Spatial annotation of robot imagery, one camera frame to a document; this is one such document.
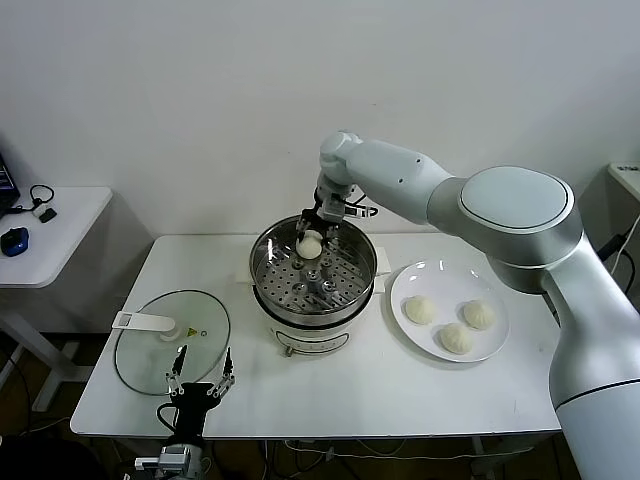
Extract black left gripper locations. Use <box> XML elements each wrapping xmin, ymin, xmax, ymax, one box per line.
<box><xmin>164</xmin><ymin>343</ymin><xmax>237</xmax><ymax>436</ymax></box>

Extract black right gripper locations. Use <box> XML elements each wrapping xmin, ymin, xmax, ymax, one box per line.
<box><xmin>298</xmin><ymin>185</ymin><xmax>354</xmax><ymax>249</ymax></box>

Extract white steamed baozi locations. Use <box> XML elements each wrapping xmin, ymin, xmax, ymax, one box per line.
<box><xmin>295</xmin><ymin>230</ymin><xmax>323</xmax><ymax>261</ymax></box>
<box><xmin>403</xmin><ymin>294</ymin><xmax>439</xmax><ymax>325</ymax></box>
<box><xmin>462</xmin><ymin>298</ymin><xmax>496</xmax><ymax>331</ymax></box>
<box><xmin>438</xmin><ymin>322</ymin><xmax>475</xmax><ymax>356</ymax></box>

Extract stainless steel steamer pot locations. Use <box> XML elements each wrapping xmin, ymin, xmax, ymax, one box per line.
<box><xmin>233</xmin><ymin>214</ymin><xmax>394</xmax><ymax>325</ymax></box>

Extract white electric steamer pot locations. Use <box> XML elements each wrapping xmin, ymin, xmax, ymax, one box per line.
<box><xmin>252</xmin><ymin>272</ymin><xmax>389</xmax><ymax>359</ymax></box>

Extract glass pot lid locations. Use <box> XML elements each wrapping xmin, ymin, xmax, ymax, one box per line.
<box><xmin>113</xmin><ymin>289</ymin><xmax>232</xmax><ymax>397</ymax></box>

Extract white round plate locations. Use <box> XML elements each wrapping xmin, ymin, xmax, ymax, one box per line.
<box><xmin>389</xmin><ymin>258</ymin><xmax>511</xmax><ymax>364</ymax></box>

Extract white side table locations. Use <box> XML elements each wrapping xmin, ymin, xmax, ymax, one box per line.
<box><xmin>0</xmin><ymin>187</ymin><xmax>114</xmax><ymax>415</ymax></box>

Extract blue computer mouse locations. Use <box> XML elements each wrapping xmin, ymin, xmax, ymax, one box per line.
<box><xmin>0</xmin><ymin>226</ymin><xmax>30</xmax><ymax>258</ymax></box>

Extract white table leg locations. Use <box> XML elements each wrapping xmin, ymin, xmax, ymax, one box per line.
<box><xmin>469</xmin><ymin>437</ymin><xmax>501</xmax><ymax>480</ymax></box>

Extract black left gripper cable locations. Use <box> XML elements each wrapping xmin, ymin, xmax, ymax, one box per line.
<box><xmin>156</xmin><ymin>402</ymin><xmax>181</xmax><ymax>431</ymax></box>

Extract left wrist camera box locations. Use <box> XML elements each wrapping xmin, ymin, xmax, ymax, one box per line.
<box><xmin>134</xmin><ymin>446</ymin><xmax>194</xmax><ymax>474</ymax></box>

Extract white cable under table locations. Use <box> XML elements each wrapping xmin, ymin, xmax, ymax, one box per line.
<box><xmin>284</xmin><ymin>437</ymin><xmax>556</xmax><ymax>464</ymax></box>

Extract black floor cable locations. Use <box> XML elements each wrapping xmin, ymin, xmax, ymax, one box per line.
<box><xmin>0</xmin><ymin>344</ymin><xmax>32</xmax><ymax>436</ymax></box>

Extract black looped earphone cable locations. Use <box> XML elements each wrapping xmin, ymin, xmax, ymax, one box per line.
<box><xmin>28</xmin><ymin>184</ymin><xmax>55</xmax><ymax>207</ymax></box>

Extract black power cable with adapter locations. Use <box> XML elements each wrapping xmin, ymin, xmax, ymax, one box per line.
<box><xmin>599</xmin><ymin>232</ymin><xmax>632</xmax><ymax>261</ymax></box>

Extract white hanging cable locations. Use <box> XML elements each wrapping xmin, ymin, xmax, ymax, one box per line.
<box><xmin>612</xmin><ymin>234</ymin><xmax>637</xmax><ymax>296</ymax></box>

